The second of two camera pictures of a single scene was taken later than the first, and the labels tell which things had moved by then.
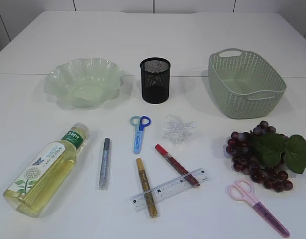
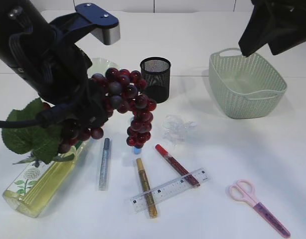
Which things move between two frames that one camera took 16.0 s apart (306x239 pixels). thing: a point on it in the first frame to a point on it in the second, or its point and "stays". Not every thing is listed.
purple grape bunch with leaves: x=267 y=157 to x=125 y=90
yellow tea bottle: x=32 y=193 stays
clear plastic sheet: x=175 y=128 stays
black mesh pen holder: x=155 y=80 stays
